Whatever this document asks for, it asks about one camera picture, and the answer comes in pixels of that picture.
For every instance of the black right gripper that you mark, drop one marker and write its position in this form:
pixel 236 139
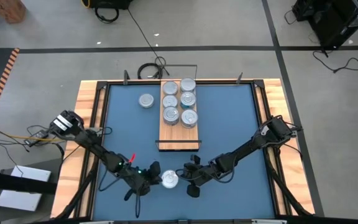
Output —
pixel 199 173

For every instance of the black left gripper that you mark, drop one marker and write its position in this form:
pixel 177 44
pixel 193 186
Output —
pixel 140 182

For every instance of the dark blue albacore tuna can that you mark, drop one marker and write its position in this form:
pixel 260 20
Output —
pixel 189 117
pixel 169 179

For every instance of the silver-lidded tuna can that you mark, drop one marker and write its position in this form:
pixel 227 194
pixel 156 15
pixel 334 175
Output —
pixel 170 88
pixel 171 115

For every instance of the teal yellowfin tuna can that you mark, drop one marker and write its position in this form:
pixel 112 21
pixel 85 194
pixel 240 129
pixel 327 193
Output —
pixel 187 99
pixel 170 101

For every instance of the green white tuna can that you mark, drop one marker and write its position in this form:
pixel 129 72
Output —
pixel 146 100
pixel 187 84

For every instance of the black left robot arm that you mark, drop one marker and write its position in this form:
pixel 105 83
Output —
pixel 98 149

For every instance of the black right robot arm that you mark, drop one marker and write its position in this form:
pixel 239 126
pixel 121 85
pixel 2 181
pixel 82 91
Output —
pixel 247 149

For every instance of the red tag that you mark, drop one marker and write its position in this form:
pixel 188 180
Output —
pixel 131 157

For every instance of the black power adapter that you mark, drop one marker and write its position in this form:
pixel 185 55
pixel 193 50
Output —
pixel 39 134

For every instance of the white panel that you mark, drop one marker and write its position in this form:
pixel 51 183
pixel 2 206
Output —
pixel 30 174

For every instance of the black beam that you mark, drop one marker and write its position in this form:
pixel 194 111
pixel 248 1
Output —
pixel 11 182

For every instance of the black equipment case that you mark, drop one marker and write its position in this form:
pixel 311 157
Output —
pixel 110 2

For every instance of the orange black hazard strip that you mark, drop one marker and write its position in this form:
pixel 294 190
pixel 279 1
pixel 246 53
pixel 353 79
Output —
pixel 2 82

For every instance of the black computer cart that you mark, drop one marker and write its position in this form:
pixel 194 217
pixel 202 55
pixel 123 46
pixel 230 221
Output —
pixel 337 21

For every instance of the cardboard box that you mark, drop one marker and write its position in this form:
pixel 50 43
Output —
pixel 8 11

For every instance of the wooden shelf with black frame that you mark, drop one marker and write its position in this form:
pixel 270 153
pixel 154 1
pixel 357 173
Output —
pixel 179 137

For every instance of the white bracket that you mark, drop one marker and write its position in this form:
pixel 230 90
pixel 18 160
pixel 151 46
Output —
pixel 269 221

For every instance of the black clamp post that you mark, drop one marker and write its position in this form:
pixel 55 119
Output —
pixel 239 77
pixel 125 77

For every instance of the black aluminium table frame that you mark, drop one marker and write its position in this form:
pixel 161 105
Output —
pixel 100 84

